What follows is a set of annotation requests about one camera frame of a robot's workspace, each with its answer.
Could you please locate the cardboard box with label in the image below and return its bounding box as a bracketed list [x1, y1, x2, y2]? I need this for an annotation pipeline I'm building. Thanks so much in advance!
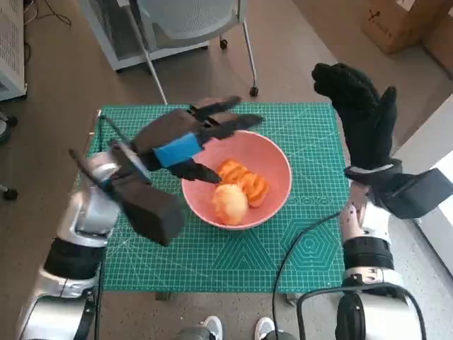
[360, 0, 453, 54]

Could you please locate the pink bowl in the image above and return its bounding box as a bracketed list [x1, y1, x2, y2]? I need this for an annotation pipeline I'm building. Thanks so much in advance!
[180, 130, 293, 231]

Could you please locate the thin black floor cable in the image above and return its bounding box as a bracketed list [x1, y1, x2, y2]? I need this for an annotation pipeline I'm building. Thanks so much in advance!
[24, 0, 71, 26]

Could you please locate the black office chair base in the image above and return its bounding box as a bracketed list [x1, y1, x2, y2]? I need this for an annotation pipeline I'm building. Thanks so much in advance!
[0, 111, 19, 201]

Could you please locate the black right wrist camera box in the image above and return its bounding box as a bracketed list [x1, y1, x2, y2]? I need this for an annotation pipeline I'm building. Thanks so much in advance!
[374, 168, 453, 220]

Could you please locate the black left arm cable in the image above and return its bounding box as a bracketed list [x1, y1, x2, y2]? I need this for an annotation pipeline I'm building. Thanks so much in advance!
[84, 113, 130, 340]

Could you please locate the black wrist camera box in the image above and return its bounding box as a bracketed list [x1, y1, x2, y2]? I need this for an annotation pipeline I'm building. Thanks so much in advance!
[118, 176, 185, 248]
[374, 168, 453, 220]

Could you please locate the white desk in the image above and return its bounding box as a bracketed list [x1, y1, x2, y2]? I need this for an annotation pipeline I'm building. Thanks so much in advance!
[391, 104, 453, 277]

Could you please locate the right hand in black glove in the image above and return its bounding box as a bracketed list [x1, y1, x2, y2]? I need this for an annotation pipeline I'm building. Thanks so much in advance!
[311, 62, 398, 171]

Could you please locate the thick black cable loop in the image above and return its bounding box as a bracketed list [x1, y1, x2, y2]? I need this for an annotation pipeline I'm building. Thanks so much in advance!
[296, 285, 428, 340]

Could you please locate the white shoe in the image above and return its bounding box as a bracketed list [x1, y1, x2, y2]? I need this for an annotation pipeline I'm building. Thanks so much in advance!
[254, 317, 276, 340]
[200, 316, 224, 340]

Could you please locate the green cutting mat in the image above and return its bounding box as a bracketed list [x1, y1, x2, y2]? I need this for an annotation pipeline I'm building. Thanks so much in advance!
[72, 102, 350, 293]

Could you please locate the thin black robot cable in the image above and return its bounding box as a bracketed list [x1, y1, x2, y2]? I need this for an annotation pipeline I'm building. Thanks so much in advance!
[272, 212, 343, 340]

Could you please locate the white perforated cabinet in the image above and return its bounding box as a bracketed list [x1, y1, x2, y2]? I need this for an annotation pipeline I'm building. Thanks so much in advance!
[0, 0, 28, 103]

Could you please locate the orange scored bread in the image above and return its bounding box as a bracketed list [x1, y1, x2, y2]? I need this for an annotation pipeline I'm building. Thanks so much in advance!
[217, 159, 272, 209]

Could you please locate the pale round bread bun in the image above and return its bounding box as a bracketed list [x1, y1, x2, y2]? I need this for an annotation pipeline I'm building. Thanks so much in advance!
[212, 183, 249, 226]

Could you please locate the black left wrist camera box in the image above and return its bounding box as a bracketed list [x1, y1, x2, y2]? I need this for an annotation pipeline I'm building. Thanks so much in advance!
[118, 176, 185, 248]

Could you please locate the bare black left hand, blue tape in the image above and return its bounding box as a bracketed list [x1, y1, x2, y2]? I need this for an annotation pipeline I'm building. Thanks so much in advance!
[130, 95, 265, 185]

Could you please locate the large plain cardboard box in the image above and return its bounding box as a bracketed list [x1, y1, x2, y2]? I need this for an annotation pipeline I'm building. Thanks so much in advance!
[420, 10, 453, 77]

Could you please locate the grey mesh chair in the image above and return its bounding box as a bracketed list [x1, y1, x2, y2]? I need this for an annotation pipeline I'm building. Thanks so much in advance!
[136, 0, 261, 106]

